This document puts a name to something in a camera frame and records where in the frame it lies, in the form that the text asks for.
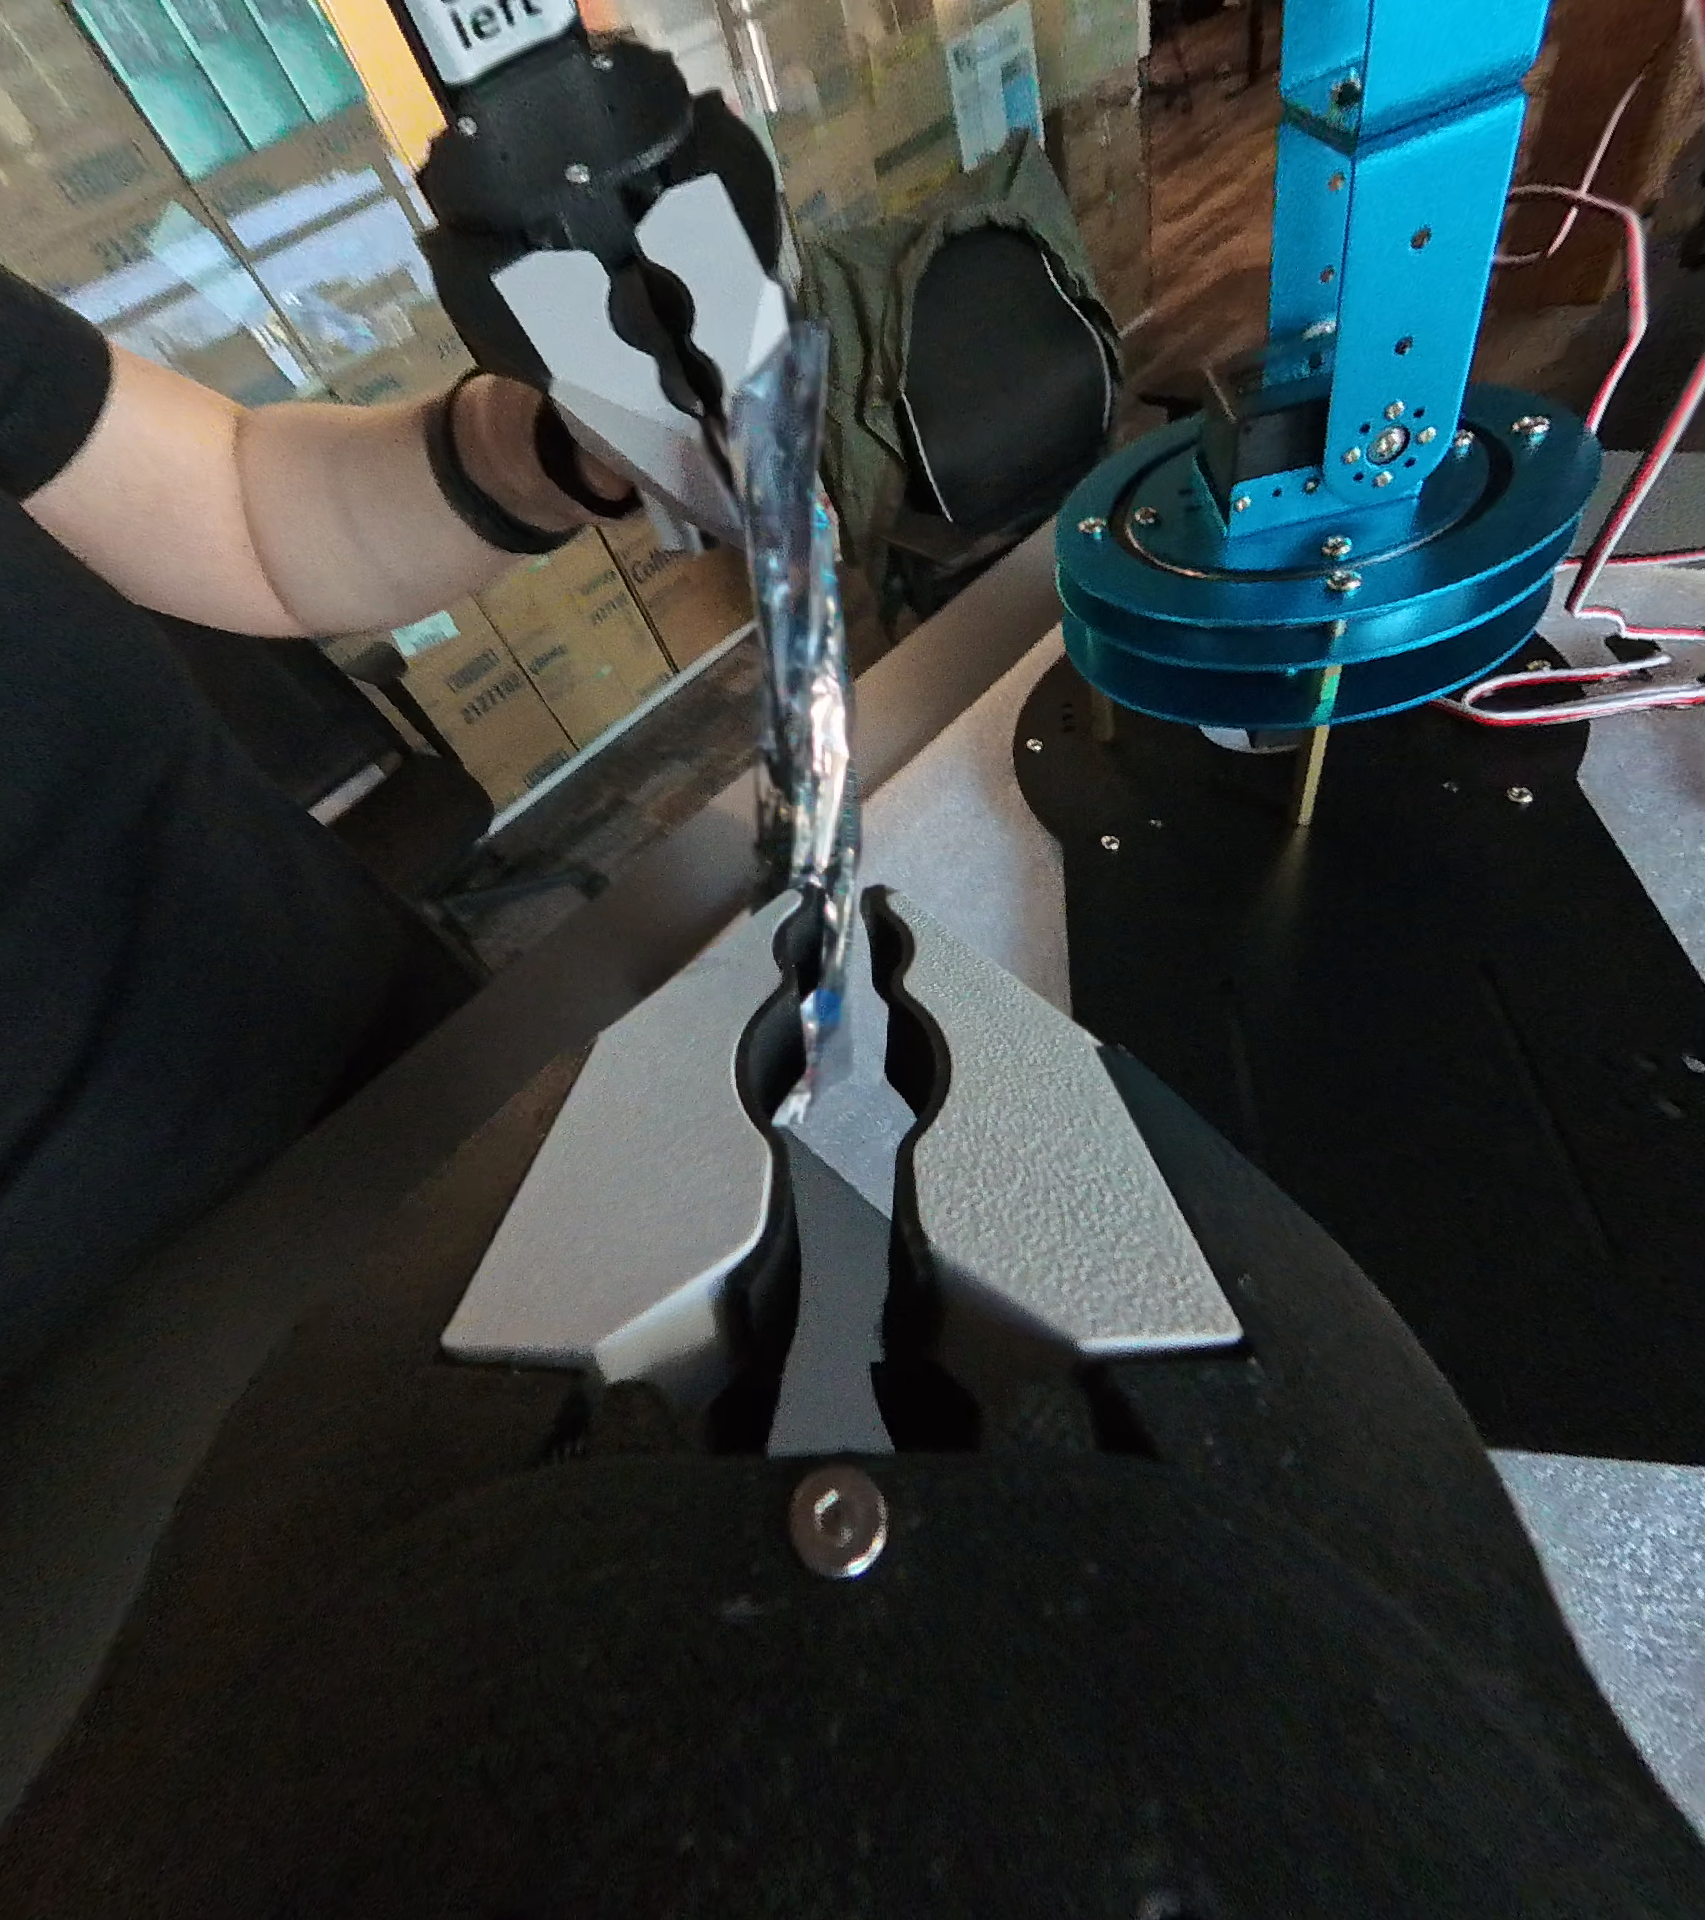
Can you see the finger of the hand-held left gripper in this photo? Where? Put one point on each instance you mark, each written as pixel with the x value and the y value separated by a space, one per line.
pixel 598 375
pixel 734 285

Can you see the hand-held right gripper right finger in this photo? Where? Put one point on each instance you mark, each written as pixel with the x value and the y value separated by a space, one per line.
pixel 1076 1199

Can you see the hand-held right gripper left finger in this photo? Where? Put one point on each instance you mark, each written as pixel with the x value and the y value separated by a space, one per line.
pixel 610 1199

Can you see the silver plastic parts bag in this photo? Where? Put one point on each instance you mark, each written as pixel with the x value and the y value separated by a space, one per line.
pixel 801 660

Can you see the blue toy robot arm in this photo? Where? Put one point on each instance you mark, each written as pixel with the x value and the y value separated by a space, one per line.
pixel 1333 511

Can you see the person's left forearm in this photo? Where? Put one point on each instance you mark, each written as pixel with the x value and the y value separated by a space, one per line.
pixel 251 498

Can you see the person's left hand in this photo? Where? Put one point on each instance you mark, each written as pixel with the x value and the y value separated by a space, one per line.
pixel 570 449

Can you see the black wristband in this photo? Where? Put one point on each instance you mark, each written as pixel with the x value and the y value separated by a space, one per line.
pixel 463 468

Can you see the dark jacket on chair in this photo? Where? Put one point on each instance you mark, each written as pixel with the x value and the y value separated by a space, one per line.
pixel 973 348

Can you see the stacked cardboard boxes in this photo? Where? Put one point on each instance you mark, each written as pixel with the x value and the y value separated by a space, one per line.
pixel 570 646

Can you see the white foam sheet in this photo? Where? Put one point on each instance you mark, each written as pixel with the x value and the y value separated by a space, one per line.
pixel 1695 898

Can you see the black metal base plate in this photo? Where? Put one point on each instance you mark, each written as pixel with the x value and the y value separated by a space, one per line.
pixel 1453 1080

